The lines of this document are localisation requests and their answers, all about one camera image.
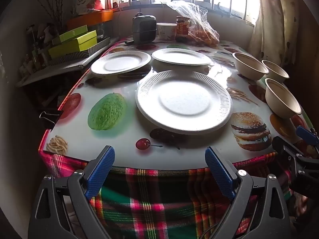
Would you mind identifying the grey flat board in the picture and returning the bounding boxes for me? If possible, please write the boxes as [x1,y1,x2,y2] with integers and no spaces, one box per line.
[15,37,119,88]

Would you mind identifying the grey portable fan heater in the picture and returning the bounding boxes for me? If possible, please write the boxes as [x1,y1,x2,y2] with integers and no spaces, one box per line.
[132,12,157,45]

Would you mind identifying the orange tray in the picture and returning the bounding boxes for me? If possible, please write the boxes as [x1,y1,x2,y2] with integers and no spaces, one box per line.
[67,9,114,29]

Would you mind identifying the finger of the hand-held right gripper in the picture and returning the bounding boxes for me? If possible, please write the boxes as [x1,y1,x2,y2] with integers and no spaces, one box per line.
[296,126,319,150]
[272,136,300,163]

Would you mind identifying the patterned cream curtain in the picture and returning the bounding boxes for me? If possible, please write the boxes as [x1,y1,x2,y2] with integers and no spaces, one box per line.
[248,0,303,66]

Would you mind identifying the clear plastic bag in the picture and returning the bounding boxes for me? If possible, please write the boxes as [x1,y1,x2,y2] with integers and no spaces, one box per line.
[166,0,220,46]

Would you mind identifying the grey zigzag striped box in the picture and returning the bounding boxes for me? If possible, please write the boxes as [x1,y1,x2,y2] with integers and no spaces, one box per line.
[51,37,110,66]

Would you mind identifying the lime green box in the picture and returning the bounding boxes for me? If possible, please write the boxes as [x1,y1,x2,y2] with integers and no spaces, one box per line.
[48,30,97,58]

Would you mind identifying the beige paper bowl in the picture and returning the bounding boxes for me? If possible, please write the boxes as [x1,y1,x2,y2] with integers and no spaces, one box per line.
[265,78,302,119]
[232,52,270,81]
[261,60,289,84]

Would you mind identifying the red green plaid blanket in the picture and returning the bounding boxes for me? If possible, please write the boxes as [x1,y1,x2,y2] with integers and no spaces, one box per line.
[38,152,299,239]

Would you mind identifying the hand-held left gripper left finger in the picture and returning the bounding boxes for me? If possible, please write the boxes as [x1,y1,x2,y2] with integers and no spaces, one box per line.
[27,145,116,239]

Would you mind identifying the black binder clip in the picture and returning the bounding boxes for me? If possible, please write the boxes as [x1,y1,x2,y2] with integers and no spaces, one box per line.
[39,110,64,127]

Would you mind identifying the white plastic tub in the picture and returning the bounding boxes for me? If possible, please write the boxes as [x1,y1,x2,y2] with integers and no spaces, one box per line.
[157,23,178,40]

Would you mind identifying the fruit print glossy tablecloth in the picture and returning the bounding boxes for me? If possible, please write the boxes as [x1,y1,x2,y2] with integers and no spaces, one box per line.
[38,37,319,165]

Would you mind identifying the white ribbed paper plate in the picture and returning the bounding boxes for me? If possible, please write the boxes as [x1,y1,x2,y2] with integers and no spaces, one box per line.
[136,71,233,135]
[91,50,152,75]
[152,48,212,66]

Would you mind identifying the red label glass jar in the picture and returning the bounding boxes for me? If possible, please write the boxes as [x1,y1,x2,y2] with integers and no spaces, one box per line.
[175,16,191,43]

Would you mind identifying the dried twig branches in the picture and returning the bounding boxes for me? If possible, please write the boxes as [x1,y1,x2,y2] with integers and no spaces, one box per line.
[30,0,68,28]

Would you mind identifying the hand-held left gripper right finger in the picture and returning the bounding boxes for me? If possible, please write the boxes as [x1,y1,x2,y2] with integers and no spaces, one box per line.
[204,146,292,239]

